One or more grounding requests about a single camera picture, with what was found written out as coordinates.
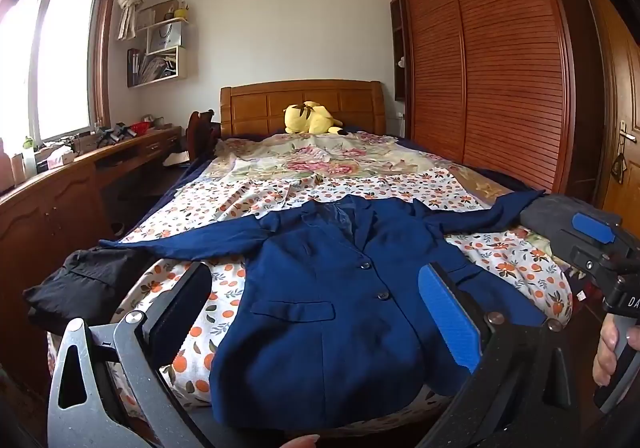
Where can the dark key tag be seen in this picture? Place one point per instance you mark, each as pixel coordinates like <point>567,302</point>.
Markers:
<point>620,164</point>

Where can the black garment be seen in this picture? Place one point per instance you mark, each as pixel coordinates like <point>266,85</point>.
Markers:
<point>85,278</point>

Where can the dark wooden chair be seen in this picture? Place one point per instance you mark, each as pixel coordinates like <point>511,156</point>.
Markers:
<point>200,133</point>

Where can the wooden louvered wardrobe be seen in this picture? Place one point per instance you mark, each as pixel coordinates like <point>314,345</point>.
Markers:
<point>500,53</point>

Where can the wooden desk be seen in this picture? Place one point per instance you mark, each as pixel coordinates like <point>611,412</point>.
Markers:
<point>50,208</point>

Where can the dark grey garment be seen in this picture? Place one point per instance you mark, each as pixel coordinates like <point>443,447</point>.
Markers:
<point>542,220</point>

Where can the clear plastic bottle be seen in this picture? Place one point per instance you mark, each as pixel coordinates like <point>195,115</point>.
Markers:
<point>29,158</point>

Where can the pink floral blanket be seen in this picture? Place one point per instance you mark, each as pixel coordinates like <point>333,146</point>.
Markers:
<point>310,163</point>

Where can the person's right hand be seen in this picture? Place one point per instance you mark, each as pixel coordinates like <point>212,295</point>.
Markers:
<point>606,348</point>

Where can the yellow plush toy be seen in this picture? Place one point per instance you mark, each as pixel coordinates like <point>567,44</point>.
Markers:
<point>300,120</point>

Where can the wooden bed with floral sheet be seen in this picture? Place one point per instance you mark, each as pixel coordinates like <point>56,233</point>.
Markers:
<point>210,218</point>

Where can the white paper bag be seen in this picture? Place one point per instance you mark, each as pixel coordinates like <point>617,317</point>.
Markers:
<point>167,35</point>

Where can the person's left hand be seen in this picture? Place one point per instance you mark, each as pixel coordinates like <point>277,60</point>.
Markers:
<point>302,442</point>

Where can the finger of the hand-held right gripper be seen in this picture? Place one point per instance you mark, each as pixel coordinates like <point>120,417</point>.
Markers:
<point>597,268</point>
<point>594,227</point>

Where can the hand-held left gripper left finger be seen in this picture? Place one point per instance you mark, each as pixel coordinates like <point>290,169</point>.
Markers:
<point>175,313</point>

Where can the red basket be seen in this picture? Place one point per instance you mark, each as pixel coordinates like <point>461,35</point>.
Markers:
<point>139,128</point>

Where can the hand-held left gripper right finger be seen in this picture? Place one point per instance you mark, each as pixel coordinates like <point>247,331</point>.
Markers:
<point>447,318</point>

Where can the white paper sheet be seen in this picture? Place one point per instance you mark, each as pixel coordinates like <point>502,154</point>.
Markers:
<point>177,159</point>

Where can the yellow shelf ornament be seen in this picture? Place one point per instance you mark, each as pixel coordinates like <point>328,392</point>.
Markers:
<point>181,14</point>

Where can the stack of files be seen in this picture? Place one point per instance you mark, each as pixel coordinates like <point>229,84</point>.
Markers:
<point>150,65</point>

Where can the blue suit jacket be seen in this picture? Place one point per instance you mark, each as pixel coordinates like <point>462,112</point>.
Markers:
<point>325,278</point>

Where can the wooden door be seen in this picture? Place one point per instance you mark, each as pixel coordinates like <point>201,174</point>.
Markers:
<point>620,93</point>

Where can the white wall shelf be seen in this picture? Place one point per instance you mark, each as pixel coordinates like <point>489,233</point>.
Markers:
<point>181,63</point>

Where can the window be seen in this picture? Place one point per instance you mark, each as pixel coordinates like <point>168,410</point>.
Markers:
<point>65,53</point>

